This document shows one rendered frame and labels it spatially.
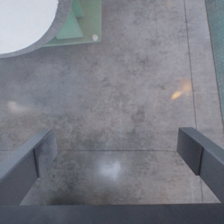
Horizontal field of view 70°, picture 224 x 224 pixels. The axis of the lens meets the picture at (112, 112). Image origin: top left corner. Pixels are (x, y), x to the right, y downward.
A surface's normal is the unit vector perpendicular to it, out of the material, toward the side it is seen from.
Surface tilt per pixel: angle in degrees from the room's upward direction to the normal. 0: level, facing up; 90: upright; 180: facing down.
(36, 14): 90
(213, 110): 0
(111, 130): 0
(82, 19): 0
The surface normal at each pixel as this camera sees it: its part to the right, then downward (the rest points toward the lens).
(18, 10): 0.01, 0.99
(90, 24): -0.12, -0.16
